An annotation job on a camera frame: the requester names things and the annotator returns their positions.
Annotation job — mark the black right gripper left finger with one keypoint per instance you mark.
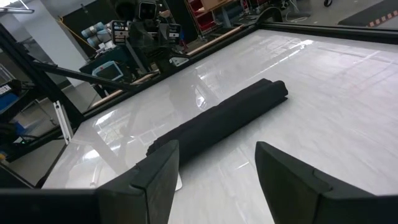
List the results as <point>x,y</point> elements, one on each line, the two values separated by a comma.
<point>146,193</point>

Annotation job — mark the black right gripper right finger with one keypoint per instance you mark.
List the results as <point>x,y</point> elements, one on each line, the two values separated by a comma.
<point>304,196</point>

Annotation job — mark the black cloth napkin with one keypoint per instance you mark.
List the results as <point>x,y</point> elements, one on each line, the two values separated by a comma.
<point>224,115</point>

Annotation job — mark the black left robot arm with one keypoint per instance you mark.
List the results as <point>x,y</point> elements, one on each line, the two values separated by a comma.
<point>126,9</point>

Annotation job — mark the red shelf bins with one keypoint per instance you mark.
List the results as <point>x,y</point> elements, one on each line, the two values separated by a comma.
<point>205,18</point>

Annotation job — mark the light blue framed tablet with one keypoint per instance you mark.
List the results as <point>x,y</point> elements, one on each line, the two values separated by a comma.
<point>109,71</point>

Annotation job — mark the blue wrapped rolls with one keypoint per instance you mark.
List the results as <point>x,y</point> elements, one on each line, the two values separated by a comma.
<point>93,31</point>

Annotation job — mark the blue labelled box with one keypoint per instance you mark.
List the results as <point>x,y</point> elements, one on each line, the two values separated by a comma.
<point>7,101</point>

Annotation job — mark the black mat hazard stripes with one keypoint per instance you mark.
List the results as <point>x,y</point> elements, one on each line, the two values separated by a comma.
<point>373,12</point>

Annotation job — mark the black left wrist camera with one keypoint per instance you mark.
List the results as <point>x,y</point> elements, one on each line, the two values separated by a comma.
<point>147,11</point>

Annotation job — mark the white bracket plate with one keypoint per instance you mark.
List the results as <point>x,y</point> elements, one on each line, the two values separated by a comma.
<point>63,121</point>

